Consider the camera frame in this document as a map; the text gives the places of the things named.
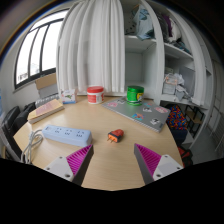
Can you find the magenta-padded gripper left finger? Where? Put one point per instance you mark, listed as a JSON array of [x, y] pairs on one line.
[[71, 165]]

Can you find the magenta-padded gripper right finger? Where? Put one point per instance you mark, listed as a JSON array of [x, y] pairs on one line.
[[155, 165]]

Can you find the orange charger block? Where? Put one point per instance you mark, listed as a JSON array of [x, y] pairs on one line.
[[116, 135]]

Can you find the light blue power strip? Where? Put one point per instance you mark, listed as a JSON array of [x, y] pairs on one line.
[[66, 134]]

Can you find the colourful patterned bag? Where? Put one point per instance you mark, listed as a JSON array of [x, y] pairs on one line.
[[176, 119]]

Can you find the grey laptop with stickers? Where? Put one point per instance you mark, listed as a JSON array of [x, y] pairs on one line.
[[136, 113]]

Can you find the yellow and pink book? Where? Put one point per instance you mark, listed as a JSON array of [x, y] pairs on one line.
[[46, 110]]

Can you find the dark-framed wooden chair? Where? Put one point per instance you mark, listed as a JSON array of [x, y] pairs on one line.
[[195, 116]]

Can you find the small white printed box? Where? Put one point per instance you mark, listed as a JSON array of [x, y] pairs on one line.
[[68, 96]]

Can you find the white radiator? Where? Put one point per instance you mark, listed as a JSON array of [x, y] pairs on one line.
[[45, 99]]

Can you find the green round can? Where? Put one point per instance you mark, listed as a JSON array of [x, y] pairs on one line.
[[135, 96]]

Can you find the white jar with red lid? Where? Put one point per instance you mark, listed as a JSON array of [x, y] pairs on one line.
[[95, 96]]

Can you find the black chair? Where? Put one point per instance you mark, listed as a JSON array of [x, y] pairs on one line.
[[13, 120]]

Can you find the cardboard box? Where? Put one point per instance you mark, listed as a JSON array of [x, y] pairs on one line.
[[46, 85]]

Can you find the white shelf unit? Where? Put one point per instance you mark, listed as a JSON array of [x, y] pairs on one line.
[[146, 63]]

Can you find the dark-framed window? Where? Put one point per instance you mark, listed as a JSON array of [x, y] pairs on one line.
[[38, 50]]

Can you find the white curtain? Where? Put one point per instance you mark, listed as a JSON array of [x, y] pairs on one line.
[[91, 46]]

